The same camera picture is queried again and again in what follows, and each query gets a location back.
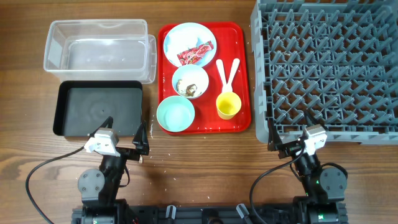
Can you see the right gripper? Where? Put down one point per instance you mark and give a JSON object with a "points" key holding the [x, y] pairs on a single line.
{"points": [[275, 143]]}

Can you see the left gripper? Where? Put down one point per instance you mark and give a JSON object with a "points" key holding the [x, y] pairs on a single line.
{"points": [[139, 140]]}

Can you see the mint green bowl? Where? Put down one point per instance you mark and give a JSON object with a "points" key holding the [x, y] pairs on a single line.
{"points": [[175, 114]]}

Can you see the yellow plastic cup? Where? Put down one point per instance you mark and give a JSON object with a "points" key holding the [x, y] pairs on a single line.
{"points": [[228, 105]]}

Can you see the small light blue bowl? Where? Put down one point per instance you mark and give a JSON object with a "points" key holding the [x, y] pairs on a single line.
{"points": [[194, 73]]}

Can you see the red snack wrapper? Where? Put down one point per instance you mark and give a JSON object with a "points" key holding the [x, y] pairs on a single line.
{"points": [[194, 55]]}

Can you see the white napkin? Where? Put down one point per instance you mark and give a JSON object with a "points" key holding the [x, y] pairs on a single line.
{"points": [[180, 41]]}

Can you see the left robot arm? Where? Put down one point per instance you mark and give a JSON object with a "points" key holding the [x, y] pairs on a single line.
{"points": [[99, 187]]}

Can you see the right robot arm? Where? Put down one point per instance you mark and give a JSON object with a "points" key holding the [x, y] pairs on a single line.
{"points": [[324, 184]]}

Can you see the grey dishwasher rack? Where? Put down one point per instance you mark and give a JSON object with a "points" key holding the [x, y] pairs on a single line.
{"points": [[334, 59]]}

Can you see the black plastic tray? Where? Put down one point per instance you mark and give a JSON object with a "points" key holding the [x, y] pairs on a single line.
{"points": [[82, 106]]}

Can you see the food scraps and rice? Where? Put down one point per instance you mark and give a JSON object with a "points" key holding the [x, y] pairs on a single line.
{"points": [[187, 88]]}

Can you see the white plastic spoon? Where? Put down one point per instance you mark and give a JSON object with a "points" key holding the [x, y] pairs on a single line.
{"points": [[227, 85]]}

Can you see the clear plastic bin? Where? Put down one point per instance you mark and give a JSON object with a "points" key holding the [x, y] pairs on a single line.
{"points": [[101, 49]]}

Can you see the red serving tray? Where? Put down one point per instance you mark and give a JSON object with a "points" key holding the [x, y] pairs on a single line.
{"points": [[230, 45]]}

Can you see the white plastic fork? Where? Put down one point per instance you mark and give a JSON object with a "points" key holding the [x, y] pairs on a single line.
{"points": [[220, 67]]}

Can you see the large light blue plate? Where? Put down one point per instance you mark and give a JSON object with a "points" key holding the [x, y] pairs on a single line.
{"points": [[202, 33]]}

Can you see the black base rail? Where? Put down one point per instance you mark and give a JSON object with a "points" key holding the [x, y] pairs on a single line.
{"points": [[205, 214]]}

